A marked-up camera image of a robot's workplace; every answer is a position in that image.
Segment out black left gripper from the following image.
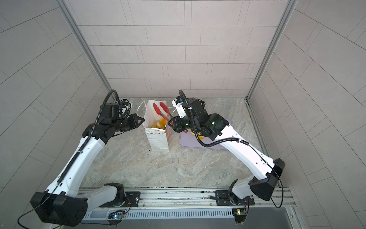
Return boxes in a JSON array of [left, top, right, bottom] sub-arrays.
[[111, 114, 146, 134]]

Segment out red steel kitchen tongs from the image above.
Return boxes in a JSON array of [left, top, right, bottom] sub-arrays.
[[153, 102, 173, 123]]

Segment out lavender plastic tray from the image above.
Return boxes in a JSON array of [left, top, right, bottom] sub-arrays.
[[179, 131, 227, 151]]

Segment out round yellow custard bun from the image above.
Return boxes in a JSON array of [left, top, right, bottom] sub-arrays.
[[151, 118, 167, 130]]

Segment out white cartoon animal paper bag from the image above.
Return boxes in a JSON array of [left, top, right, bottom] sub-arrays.
[[137, 100, 172, 152]]

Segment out yellow orange cone bread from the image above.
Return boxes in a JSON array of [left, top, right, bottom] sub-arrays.
[[190, 130, 205, 140]]

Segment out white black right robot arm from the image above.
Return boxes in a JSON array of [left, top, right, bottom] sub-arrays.
[[168, 90, 286, 205]]

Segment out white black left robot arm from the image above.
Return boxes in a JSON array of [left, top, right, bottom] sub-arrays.
[[30, 90, 144, 228]]

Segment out left green circuit board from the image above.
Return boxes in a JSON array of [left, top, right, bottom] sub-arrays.
[[107, 210, 125, 220]]

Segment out green circuit board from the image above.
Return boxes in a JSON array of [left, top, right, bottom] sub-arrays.
[[232, 208, 248, 223], [107, 210, 125, 220]]

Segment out right green circuit board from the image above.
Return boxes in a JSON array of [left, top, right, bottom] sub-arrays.
[[232, 208, 248, 223]]

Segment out aluminium left corner profile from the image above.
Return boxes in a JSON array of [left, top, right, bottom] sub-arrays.
[[55, 0, 112, 91]]

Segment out aluminium corner profile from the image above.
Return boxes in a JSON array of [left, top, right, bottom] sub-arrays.
[[55, 0, 112, 91], [246, 0, 297, 101]]

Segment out aluminium right corner profile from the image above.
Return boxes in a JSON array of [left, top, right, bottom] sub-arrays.
[[246, 0, 297, 101]]

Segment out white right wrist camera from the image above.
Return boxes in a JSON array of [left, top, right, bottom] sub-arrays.
[[172, 96, 187, 119]]

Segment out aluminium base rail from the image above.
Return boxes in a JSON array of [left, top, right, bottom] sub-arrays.
[[81, 187, 300, 228]]

